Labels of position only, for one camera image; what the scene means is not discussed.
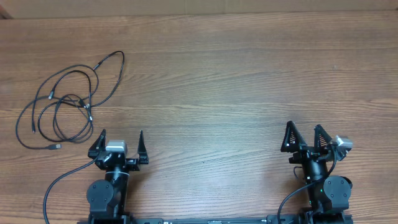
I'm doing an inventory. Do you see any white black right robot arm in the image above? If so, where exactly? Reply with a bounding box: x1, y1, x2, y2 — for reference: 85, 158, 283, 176
276, 121, 353, 223

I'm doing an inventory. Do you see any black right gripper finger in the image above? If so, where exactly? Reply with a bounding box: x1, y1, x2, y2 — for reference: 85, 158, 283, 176
314, 124, 332, 152
280, 121, 308, 153

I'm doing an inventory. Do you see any black short USB cable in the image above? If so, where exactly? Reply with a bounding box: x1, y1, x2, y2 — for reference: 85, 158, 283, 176
15, 69, 93, 151

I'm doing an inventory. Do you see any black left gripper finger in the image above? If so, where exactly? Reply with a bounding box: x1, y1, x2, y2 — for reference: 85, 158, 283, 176
137, 130, 149, 164
88, 129, 106, 159

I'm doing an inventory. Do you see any black thin cable silver tip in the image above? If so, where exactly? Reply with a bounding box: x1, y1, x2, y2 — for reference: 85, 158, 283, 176
31, 50, 125, 133

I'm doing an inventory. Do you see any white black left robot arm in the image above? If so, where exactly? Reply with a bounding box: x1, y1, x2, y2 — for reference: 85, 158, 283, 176
86, 129, 149, 224

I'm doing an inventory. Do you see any brown cardboard backdrop panel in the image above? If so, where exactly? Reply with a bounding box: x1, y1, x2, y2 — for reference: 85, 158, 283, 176
1, 0, 397, 19

